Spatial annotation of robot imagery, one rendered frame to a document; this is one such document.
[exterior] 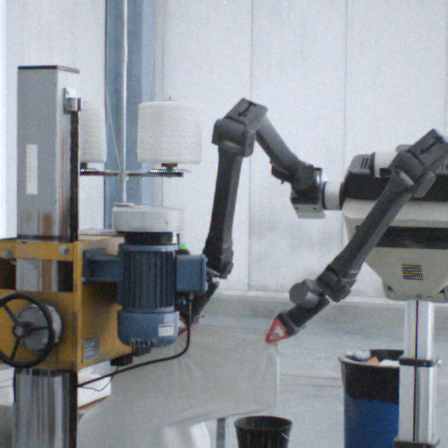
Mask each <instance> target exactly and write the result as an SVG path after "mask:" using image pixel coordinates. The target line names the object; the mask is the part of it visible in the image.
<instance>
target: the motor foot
mask: <svg viewBox="0 0 448 448"><path fill-rule="evenodd" d="M83 278H84V279H85V282H83V285H84V286H87V285H92V284H97V283H102V282H120V257H118V255H111V254H107V248H106V247H99V248H91V249H84V250H83ZM121 281H122V282H123V257H122V259H121Z"/></svg>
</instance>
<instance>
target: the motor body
mask: <svg viewBox="0 0 448 448"><path fill-rule="evenodd" d="M118 248H119V249H120V250H119V251H118V257H120V282H118V296H117V303H118V304H120V305H122V309H119V310H118V311H117V316H116V319H118V338H119V339H120V341H121V343H123V344H124V345H126V346H130V347H136V348H160V347H166V346H169V345H171V344H173V343H174V341H175V340H176V338H178V335H179V318H180V317H181V316H180V315H179V310H177V309H174V288H173V260H174V250H179V244H178V243H169V242H167V243H153V244H144V243H134V242H123V243H119V244H118ZM122 257H123V282H122V281H121V259H122Z"/></svg>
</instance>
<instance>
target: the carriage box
mask: <svg viewBox="0 0 448 448"><path fill-rule="evenodd" d="M123 242H126V241H125V240H124V235H119V234H90V233H79V241H75V242H74V243H55V242H28V241H17V236H16V237H6V238H0V298H2V297H4V296H5V295H7V294H10V293H14V292H26V293H30V294H32V295H34V296H36V297H38V298H39V299H40V300H41V301H43V303H44V304H47V305H49V306H53V307H55V308H54V309H56V311H57V312H58V313H59V315H60V318H61V321H62V331H61V335H60V337H59V341H58V342H56V343H54V344H53V347H52V350H51V352H50V353H49V355H48V356H47V358H46V359H45V360H44V361H43V362H41V363H40V364H39V365H37V366H34V367H44V368H57V369H68V370H73V371H74V372H76V371H77V372H78V371H80V370H81V369H84V368H87V367H90V366H93V365H96V364H99V363H102V362H104V361H107V360H110V359H113V358H117V357H120V356H123V355H126V354H128V353H131V352H135V347H130V346H126V345H124V344H123V343H121V341H120V339H119V338H118V319H116V316H117V311H118V310H119V309H122V305H120V304H118V303H117V296H118V282H102V283H97V284H92V285H87V286H84V285H83V282H85V279H84V278H83V250H84V249H91V248H99V247H106V248H107V254H111V255H118V251H119V250H120V249H119V248H118V244H119V243H123ZM16 258H28V259H50V260H72V261H73V260H74V283H73V292H72V291H65V292H42V291H24V290H16ZM7 305H8V306H9V308H10V309H11V311H12V312H13V314H14V315H15V316H16V312H17V311H20V310H21V309H22V308H23V307H25V306H28V305H33V303H32V302H30V301H28V300H25V299H14V300H11V301H9V302H8V303H7ZM13 327H14V323H13V320H12V319H11V317H10V316H9V314H8V313H7V311H6V310H5V308H4V307H2V308H1V309H0V348H1V350H2V351H3V352H4V353H5V354H6V355H7V356H8V357H11V354H12V351H13V348H14V345H15V342H16V339H17V338H15V337H14V335H13V332H12V329H13ZM99 338H100V356H99V357H96V358H93V359H90V360H88V361H85V362H84V344H85V343H87V342H90V341H93V340H96V339H99ZM44 348H45V347H44ZM44 348H41V349H36V350H33V349H28V348H26V347H24V346H21V345H20V344H19V347H18V350H17V352H16V355H15V358H14V360H16V361H21V362H26V361H30V360H33V359H35V358H36V357H38V356H39V355H40V354H41V352H42V351H43V350H44Z"/></svg>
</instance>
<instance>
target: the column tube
mask: <svg viewBox="0 0 448 448"><path fill-rule="evenodd" d="M64 88H70V89H76V97H77V98H80V73H79V72H74V71H68V70H63V69H57V68H53V69H18V71H17V241H28V242H55V243H70V182H71V178H70V169H71V165H70V156H71V152H70V144H71V138H70V130H71V125H70V118H71V114H65V113H64ZM27 145H37V194H27ZM78 156H79V165H78V169H79V178H78V182H79V190H78V195H79V204H78V210H79V212H78V241H79V213H80V111H79V153H78ZM16 290H24V291H42V292H65V291H70V260H50V259H28V258H16ZM16 448H69V370H68V369H57V368H44V367H32V368H27V369H19V368H16Z"/></svg>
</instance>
